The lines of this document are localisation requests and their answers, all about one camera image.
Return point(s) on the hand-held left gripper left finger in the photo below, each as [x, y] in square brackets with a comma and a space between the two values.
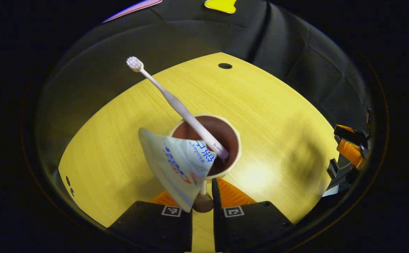
[155, 228]

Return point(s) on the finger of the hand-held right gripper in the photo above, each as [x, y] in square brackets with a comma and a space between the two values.
[346, 133]
[350, 153]

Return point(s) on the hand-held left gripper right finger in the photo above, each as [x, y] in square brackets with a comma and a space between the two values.
[243, 225]

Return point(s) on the white toothpaste tube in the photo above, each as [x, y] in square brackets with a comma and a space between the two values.
[176, 165]

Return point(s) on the pale pink toothbrush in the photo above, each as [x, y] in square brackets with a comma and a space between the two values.
[176, 103]

